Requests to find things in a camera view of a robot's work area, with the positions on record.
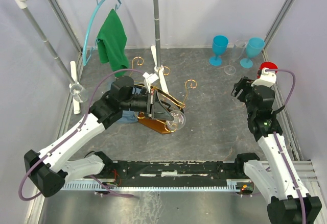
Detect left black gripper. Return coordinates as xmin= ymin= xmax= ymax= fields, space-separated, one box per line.
xmin=121 ymin=90 xmax=174 ymax=121

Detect clear wine glass front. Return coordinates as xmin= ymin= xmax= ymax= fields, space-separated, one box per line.
xmin=166 ymin=110 xmax=186 ymax=132

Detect clear wine glass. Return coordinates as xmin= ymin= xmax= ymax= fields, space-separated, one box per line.
xmin=166 ymin=110 xmax=186 ymax=132
xmin=224 ymin=40 xmax=247 ymax=76
xmin=69 ymin=84 xmax=88 ymax=103

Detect red wine glass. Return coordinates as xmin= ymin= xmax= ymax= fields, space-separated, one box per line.
xmin=257 ymin=61 xmax=278 ymax=78

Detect blue wine glass back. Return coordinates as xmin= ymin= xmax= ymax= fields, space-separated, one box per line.
xmin=240 ymin=37 xmax=265 ymax=68

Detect blue wine glass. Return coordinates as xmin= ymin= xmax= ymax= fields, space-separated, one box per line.
xmin=240 ymin=37 xmax=265 ymax=68
xmin=209 ymin=35 xmax=229 ymax=66

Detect blue wine glass front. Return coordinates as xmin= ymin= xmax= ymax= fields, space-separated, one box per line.
xmin=209 ymin=35 xmax=229 ymax=66

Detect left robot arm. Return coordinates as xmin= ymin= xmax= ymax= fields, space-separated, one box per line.
xmin=24 ymin=76 xmax=174 ymax=197

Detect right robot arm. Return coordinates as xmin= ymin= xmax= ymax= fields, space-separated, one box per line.
xmin=231 ymin=77 xmax=322 ymax=223

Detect folded blue cloth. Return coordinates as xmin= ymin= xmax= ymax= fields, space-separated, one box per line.
xmin=109 ymin=81 xmax=138 ymax=125

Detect green cloth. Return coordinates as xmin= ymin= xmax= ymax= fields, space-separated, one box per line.
xmin=96 ymin=9 xmax=129 ymax=71

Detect teal clothes hanger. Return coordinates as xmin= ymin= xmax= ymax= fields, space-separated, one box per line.
xmin=82 ymin=0 xmax=122 ymax=66

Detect gold wire wine glass rack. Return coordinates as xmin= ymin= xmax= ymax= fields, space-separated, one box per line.
xmin=134 ymin=66 xmax=198 ymax=135

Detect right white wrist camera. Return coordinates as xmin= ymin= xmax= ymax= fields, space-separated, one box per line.
xmin=251 ymin=68 xmax=276 ymax=88

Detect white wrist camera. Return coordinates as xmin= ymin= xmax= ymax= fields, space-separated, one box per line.
xmin=251 ymin=68 xmax=276 ymax=88
xmin=143 ymin=72 xmax=159 ymax=92

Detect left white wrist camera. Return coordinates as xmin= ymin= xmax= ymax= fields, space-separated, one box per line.
xmin=143 ymin=72 xmax=159 ymax=92

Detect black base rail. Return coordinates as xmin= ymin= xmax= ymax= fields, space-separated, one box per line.
xmin=98 ymin=160 xmax=249 ymax=188

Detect white clothes rail frame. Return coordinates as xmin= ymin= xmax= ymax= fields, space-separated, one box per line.
xmin=14 ymin=0 xmax=169 ymax=92

